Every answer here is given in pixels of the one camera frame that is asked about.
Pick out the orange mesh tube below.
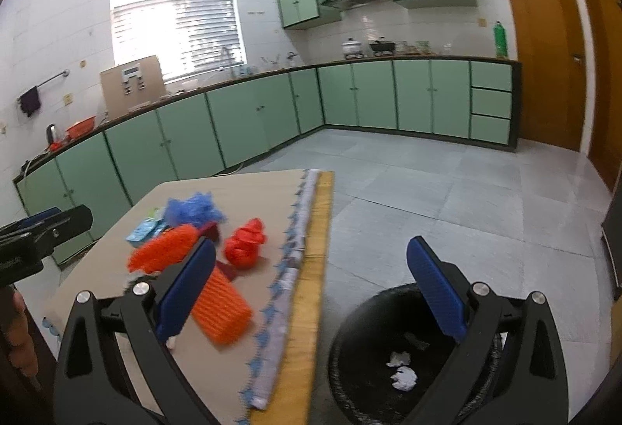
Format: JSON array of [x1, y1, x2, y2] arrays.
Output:
[[191, 268, 253, 346]]

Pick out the orange foam net sleeve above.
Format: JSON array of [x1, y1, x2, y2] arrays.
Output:
[[126, 224, 199, 275]]

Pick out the red plastic bag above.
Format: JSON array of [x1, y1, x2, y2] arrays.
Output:
[[225, 218, 267, 270]]

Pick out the white paper ball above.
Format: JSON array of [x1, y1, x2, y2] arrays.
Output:
[[391, 366, 418, 392]]

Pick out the black trash bin with liner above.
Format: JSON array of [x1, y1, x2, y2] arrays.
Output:
[[328, 282, 507, 425]]

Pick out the green lower kitchen cabinets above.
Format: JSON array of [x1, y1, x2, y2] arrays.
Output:
[[14, 57, 522, 263]]

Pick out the person's left hand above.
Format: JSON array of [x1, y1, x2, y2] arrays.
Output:
[[1, 288, 38, 378]]

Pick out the maroon scouring pad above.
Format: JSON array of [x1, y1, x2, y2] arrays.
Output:
[[198, 221, 220, 245]]

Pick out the light blue snack wrapper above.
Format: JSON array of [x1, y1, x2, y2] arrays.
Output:
[[126, 208, 168, 248]]

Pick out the crumpled white paper piece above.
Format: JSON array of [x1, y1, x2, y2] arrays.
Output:
[[387, 351, 410, 367]]

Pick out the blue mesh bath sponge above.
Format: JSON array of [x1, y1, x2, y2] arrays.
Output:
[[163, 192, 227, 228]]

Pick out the beige tablecloth with blue trim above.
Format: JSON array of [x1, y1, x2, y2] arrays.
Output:
[[45, 169, 320, 424]]

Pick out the electric kettle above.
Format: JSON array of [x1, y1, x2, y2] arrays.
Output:
[[45, 124, 62, 152]]

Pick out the orange basin on counter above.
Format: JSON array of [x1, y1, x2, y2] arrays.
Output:
[[66, 116, 95, 141]]

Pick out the wooden table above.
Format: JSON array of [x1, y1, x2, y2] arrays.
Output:
[[249, 171, 334, 424]]

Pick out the cardboard box on counter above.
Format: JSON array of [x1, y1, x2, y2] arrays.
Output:
[[100, 56, 166, 120]]

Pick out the wooden door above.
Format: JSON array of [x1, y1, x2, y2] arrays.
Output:
[[510, 0, 586, 152], [586, 0, 622, 189]]

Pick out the sink faucet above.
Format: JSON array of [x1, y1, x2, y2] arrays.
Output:
[[219, 46, 235, 79]]

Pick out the black wok on stove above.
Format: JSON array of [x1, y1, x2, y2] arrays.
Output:
[[369, 38, 397, 57]]

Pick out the white pot on stove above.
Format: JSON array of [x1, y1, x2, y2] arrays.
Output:
[[342, 38, 365, 60]]

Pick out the green bottle on counter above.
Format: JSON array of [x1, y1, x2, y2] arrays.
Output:
[[493, 21, 508, 59]]

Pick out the window with blinds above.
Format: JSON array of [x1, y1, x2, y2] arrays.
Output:
[[110, 0, 247, 82]]

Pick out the dark towel on rail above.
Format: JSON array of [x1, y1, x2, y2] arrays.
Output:
[[18, 86, 41, 118]]

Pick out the wall towel rail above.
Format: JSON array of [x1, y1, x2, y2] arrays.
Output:
[[17, 68, 71, 100]]

